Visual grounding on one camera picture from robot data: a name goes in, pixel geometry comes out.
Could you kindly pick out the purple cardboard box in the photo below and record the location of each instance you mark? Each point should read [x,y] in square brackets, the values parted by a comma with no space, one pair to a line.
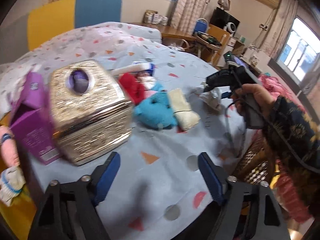
[30,120]

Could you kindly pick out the grey yellow blue sofa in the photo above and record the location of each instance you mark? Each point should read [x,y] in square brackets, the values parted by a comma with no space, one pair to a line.
[46,22]

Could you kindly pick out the gold tissue box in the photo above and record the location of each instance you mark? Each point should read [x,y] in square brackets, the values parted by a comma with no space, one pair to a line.
[91,113]

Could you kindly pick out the beige towel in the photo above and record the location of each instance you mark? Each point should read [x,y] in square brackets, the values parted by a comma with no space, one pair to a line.
[186,117]

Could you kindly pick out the pink towel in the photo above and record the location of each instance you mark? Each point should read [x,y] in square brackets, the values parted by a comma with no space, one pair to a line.
[9,151]

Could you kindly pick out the white knit work glove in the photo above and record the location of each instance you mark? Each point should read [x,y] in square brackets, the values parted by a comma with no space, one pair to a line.
[12,183]

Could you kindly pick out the white sponge block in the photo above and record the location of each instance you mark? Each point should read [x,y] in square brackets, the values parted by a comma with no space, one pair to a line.
[134,68]

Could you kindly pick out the wet wipes packet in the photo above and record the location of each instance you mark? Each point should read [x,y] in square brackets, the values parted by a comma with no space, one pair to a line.
[211,98]

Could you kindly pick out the red plush item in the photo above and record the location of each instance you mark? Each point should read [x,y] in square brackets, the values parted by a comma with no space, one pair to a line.
[132,87]

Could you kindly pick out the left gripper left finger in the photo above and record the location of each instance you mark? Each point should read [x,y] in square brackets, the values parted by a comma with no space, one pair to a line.
[68,210]

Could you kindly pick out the wooden desk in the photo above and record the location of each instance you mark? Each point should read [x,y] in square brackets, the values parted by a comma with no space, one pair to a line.
[158,33]

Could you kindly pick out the blue plush toy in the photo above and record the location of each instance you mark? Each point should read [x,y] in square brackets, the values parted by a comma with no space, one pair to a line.
[155,111]

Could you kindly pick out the patterned light blue tablecloth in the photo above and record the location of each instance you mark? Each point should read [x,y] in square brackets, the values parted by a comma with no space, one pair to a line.
[158,190]

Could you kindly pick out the pink bedspread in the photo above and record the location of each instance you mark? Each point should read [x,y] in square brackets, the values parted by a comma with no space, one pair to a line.
[274,86]

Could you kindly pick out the white tote bag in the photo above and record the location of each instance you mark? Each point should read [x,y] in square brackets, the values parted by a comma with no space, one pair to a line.
[183,46]

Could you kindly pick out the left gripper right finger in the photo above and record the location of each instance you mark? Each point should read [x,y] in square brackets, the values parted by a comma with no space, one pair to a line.
[246,211]

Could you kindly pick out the person right hand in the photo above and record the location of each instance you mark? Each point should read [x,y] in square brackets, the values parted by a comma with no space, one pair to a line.
[262,99]

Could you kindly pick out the dark patterned sleeve forearm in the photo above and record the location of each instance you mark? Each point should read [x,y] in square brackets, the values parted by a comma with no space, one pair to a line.
[294,137]

